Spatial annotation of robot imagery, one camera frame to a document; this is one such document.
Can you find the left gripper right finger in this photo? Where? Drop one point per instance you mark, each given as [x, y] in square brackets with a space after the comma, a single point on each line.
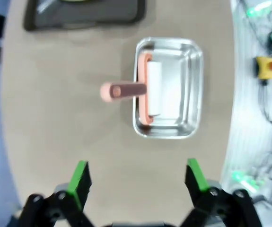
[198, 184]

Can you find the green status light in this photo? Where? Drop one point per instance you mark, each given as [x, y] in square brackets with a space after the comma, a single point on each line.
[244, 179]
[256, 9]

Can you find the dark brown serving tray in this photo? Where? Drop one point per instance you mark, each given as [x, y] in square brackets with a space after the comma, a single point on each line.
[83, 16]

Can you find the yellow emergency stop button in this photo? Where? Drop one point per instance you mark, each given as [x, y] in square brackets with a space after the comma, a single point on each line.
[267, 67]

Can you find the rectangular stainless steel tray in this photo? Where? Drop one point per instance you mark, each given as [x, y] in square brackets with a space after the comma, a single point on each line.
[187, 94]

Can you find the pink lint roller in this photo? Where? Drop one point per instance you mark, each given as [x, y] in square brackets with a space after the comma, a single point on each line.
[128, 91]

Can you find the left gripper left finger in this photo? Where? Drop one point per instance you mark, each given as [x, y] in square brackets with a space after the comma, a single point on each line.
[75, 186]

